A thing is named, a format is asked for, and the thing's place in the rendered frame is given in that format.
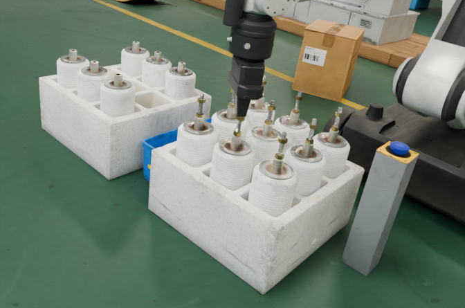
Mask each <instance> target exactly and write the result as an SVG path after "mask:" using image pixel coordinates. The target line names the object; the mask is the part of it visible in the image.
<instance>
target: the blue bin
mask: <svg viewBox="0 0 465 308"><path fill-rule="evenodd" d="M204 121H206V122H209V123H210V124H211V122H212V118H208V119H205V120H204ZM177 137H178V129H174V130H171V131H168V132H165V133H162V134H159V135H156V136H152V137H149V138H146V139H144V140H143V142H142V145H143V172H144V178H145V179H146V180H148V181H149V182H150V171H151V159H152V150H153V149H156V148H158V147H163V146H164V145H167V144H170V143H173V142H175V141H177Z"/></svg>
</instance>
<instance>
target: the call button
mask: <svg viewBox="0 0 465 308"><path fill-rule="evenodd" d="M390 148H391V151H392V152H394V153H395V154H399V155H405V154H406V153H408V152H409V150H410V148H409V147H408V146H407V145H406V144H405V143H402V142H398V141H394V142H391V143H390Z"/></svg>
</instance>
